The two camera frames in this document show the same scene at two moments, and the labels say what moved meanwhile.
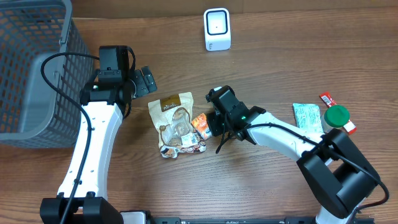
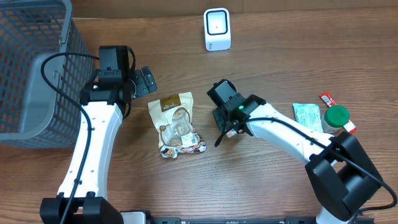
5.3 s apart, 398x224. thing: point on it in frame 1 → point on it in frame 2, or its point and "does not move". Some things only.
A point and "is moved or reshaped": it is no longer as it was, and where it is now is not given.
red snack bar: (329, 102) does not move
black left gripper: (144, 83) does not move
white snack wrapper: (176, 132) does not move
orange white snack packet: (200, 124) is moved or reshaped
